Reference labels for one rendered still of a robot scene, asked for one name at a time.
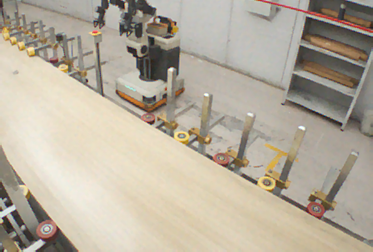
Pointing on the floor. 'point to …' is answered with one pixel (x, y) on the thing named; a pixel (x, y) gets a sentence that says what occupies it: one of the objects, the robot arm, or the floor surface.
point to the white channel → (18, 197)
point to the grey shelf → (301, 92)
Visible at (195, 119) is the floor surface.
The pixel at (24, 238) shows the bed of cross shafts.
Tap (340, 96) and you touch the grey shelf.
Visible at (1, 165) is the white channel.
